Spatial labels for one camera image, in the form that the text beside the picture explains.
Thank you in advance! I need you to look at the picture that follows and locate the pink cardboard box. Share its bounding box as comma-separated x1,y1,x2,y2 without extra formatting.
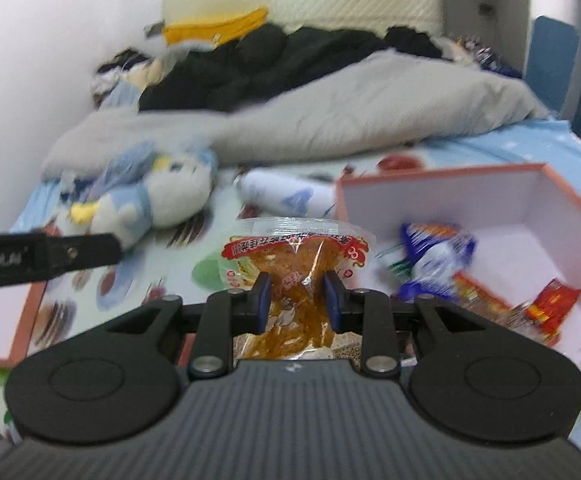
336,164,581,370

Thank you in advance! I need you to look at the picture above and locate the blue chair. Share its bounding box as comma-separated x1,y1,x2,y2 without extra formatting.
524,15,579,115

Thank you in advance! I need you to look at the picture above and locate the orange dried fruit packet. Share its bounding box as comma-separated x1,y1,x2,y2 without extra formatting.
219,217,374,360

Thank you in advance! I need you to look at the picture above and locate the grey blanket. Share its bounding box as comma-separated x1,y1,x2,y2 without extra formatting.
41,50,550,180

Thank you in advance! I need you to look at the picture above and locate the white spray bottle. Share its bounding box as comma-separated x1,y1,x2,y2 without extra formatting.
234,168,336,219

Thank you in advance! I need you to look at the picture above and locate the black clothes pile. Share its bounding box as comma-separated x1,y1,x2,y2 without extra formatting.
93,24,443,112

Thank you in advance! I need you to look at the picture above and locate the yellow pouch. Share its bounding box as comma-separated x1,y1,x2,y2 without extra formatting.
162,6,269,46

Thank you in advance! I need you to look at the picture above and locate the white blue plush toy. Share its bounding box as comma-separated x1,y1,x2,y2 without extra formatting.
68,142,218,250

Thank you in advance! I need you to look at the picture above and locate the fruit print mat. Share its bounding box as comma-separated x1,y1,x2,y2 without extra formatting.
0,150,432,442

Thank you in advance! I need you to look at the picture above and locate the pink box lid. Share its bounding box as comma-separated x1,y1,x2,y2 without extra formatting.
0,224,65,370

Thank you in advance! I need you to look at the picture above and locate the red foil snack packet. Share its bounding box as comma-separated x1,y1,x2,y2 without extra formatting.
524,278,581,346

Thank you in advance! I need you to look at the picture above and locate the brown wafer snack packet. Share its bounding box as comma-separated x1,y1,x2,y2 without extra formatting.
453,272,524,327

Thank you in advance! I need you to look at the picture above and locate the blue white snack bag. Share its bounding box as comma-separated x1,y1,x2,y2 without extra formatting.
377,222,477,302

